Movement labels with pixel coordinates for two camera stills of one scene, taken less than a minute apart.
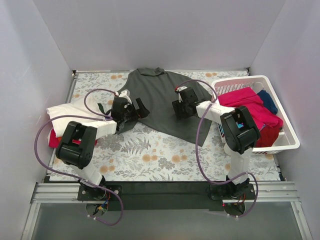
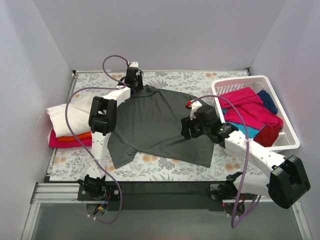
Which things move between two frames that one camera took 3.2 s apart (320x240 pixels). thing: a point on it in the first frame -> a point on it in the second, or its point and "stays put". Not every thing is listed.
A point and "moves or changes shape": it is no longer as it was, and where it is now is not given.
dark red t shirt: [268, 136] stays put
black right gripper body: [176, 109] -> [186, 127]
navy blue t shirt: [268, 102] stays put
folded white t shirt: [79, 107] stays put
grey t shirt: [155, 87] moves or changes shape
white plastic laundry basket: [288, 139] stays put
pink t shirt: [247, 98] stays put
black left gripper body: [135, 110] -> [136, 85]
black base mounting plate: [163, 196] stays put
